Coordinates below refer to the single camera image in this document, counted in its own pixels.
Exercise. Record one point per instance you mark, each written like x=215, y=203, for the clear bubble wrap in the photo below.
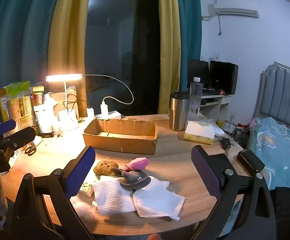
x=83, y=206

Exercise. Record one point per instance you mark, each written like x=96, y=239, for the white paper towel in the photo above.
x=157, y=202
x=112, y=197

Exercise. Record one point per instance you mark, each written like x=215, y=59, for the teal curtain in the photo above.
x=22, y=30
x=189, y=30

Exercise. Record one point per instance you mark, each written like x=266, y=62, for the brown carton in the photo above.
x=57, y=100

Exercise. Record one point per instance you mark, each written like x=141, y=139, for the white desk lamp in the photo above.
x=63, y=77

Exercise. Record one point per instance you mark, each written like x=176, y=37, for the dark cloth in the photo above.
x=288, y=210

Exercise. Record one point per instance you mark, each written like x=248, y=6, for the yellow package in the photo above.
x=3, y=105

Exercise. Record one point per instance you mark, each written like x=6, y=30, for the green sealed snack bag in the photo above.
x=20, y=105

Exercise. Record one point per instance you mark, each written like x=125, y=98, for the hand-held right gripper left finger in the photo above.
x=81, y=170

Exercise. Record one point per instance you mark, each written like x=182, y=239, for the grey padded headboard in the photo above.
x=282, y=92

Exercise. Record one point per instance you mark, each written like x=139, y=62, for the brown cardboard box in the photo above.
x=120, y=137

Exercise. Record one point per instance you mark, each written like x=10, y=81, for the jar with green lid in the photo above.
x=38, y=97

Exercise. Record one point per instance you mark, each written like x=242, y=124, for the black case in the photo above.
x=249, y=160

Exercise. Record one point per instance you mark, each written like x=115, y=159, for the white power strip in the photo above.
x=112, y=115

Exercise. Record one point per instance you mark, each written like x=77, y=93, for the white air conditioner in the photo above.
x=232, y=10

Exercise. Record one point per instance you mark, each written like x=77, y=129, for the yellow curtain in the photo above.
x=168, y=42
x=67, y=42

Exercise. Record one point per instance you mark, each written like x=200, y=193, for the steel tumbler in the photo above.
x=178, y=115

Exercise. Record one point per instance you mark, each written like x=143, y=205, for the brown sponge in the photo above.
x=105, y=168

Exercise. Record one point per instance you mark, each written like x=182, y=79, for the white computer mouse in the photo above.
x=219, y=132

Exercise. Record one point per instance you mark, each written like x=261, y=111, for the pink squishy toy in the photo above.
x=138, y=163

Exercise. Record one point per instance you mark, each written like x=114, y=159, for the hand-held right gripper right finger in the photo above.
x=206, y=172

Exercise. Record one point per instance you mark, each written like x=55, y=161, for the black scissors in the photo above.
x=30, y=150

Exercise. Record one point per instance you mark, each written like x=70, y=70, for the yellow tissue box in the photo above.
x=198, y=132

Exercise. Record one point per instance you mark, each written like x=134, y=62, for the white computer desk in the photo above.
x=214, y=105

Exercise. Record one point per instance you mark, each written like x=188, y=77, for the dark glass window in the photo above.
x=115, y=42

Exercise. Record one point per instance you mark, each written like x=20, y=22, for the white plastic basket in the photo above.
x=43, y=120

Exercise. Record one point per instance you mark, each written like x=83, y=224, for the blue printed blanket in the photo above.
x=279, y=155

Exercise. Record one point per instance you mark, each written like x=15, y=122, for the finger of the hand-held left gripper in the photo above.
x=3, y=127
x=22, y=135

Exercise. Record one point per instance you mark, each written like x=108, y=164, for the black car key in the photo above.
x=225, y=143

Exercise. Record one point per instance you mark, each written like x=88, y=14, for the clear plastic bottle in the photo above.
x=196, y=97

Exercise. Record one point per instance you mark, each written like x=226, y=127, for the white wall socket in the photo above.
x=217, y=55

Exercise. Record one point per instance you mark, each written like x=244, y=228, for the grey slipper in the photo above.
x=136, y=178

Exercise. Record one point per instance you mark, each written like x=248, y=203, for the white green tissue pack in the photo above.
x=88, y=188

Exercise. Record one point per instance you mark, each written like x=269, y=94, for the small white bottles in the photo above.
x=60, y=130

